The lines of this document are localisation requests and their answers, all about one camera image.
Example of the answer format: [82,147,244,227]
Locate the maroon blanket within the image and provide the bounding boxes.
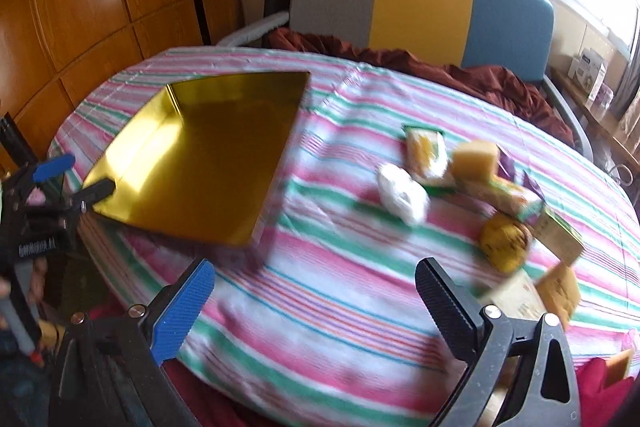
[262,27,576,148]

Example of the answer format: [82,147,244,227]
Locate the person's left hand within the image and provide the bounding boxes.
[29,256,53,305]

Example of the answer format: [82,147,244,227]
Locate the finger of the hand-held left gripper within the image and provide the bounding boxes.
[0,154,77,188]
[62,179,116,214]

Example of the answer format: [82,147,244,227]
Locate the wooden side table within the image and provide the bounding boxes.
[550,67,640,172]

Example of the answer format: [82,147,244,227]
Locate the gold gift box tray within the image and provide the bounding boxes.
[81,71,312,253]

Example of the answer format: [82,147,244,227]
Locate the white plastic bag bundle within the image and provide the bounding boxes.
[376,163,430,225]

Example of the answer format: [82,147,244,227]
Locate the white ointment box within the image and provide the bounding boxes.
[480,269,546,323]

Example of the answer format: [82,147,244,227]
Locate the red blanket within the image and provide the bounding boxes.
[575,357,640,427]

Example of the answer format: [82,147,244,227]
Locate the yellow sponge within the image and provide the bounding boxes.
[451,139,501,182]
[607,349,636,380]
[535,263,582,333]

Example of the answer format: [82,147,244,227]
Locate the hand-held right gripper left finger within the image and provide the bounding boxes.
[47,258,217,427]

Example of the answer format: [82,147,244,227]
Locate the green edged snack packet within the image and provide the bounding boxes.
[462,174,546,223]
[402,124,453,188]

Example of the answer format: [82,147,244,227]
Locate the yellow socks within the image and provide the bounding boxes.
[479,212,535,273]

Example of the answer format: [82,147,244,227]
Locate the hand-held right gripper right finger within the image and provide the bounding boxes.
[416,258,582,427]

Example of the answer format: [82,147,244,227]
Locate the striped tablecloth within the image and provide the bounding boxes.
[47,47,640,427]

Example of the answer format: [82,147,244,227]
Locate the striped brown curtain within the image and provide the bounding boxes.
[612,49,640,142]

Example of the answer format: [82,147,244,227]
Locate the white carton box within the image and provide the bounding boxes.
[567,48,608,102]

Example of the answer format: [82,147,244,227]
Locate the purple snack packet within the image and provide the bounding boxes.
[495,144,546,202]

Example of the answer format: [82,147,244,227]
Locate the green leaf print box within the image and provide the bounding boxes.
[532,207,586,268]

